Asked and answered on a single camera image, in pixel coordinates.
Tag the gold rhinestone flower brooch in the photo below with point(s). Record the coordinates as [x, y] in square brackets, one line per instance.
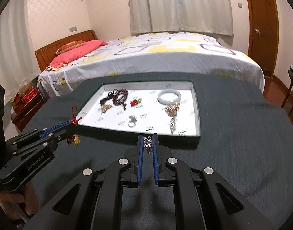
[104, 108]

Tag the large pearl flower brooch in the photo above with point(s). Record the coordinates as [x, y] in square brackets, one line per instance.
[172, 111]

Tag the orange brown pillow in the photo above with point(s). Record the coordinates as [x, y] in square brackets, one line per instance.
[69, 46]

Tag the wooden headboard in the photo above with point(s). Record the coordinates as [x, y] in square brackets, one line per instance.
[46, 54]

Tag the bed with patterned sheet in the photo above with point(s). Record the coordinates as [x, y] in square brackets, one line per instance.
[153, 52]

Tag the wooden nightstand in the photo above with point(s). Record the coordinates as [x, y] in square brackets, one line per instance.
[22, 118]

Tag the dark bead cord pendant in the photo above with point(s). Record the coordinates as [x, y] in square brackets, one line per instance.
[110, 96]

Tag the white curtain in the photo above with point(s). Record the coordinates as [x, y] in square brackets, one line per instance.
[201, 16]

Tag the brown wooden door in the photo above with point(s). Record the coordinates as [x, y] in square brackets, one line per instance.
[264, 34]

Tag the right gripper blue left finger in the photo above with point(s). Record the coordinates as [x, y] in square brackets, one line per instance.
[140, 159]

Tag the pink pillow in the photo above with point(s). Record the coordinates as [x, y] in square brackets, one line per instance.
[62, 60]

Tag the red cord gold charm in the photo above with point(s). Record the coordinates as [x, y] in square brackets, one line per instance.
[72, 136]

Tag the silver crystal leaf brooch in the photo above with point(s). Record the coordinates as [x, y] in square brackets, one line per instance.
[148, 144]

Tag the red gift box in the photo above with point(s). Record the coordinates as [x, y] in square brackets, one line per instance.
[32, 93]

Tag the small red knot charm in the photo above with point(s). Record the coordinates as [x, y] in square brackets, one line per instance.
[135, 102]

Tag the grey wall switch plate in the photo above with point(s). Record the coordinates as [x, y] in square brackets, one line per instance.
[73, 29]

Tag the white jade bangle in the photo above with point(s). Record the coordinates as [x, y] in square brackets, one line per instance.
[169, 96]

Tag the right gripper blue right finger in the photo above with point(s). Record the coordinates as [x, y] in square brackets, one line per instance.
[155, 158]

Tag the brown plush toy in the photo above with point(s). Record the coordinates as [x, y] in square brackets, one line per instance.
[25, 89]

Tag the green jewelry tray box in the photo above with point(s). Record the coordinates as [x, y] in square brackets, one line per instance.
[149, 116]

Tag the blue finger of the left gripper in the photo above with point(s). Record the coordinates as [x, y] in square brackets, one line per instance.
[54, 129]

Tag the person's left hand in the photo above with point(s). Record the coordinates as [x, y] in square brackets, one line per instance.
[28, 196]

